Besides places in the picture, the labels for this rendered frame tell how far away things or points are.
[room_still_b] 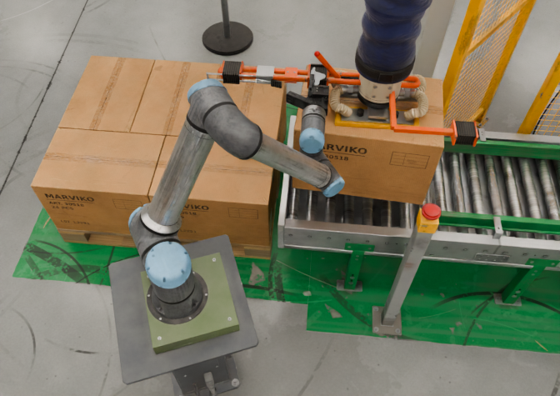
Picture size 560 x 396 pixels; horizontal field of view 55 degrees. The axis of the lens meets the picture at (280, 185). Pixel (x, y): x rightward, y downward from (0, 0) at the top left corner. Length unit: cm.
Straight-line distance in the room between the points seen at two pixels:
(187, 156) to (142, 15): 311
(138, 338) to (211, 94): 99
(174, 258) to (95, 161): 118
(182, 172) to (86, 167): 122
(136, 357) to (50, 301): 118
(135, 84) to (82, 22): 161
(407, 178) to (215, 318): 99
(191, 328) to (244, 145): 79
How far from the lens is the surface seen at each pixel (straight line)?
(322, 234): 250
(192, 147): 167
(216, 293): 208
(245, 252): 301
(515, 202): 283
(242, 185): 266
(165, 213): 187
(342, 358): 284
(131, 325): 215
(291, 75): 218
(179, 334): 203
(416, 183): 238
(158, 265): 185
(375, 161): 227
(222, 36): 435
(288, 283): 298
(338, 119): 219
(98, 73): 339
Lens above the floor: 268
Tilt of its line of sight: 53 degrees down
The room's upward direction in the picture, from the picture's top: straight up
